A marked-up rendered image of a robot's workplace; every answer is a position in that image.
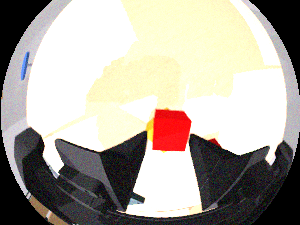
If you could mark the red cube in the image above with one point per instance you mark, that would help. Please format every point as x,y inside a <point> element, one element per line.
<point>170,130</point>
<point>214,141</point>

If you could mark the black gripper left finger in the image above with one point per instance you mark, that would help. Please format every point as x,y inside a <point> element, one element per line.
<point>117,167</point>

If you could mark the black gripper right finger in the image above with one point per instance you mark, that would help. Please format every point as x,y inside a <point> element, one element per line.
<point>217,169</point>

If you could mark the yellow cube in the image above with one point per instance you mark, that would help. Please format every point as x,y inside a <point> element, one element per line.
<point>150,130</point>

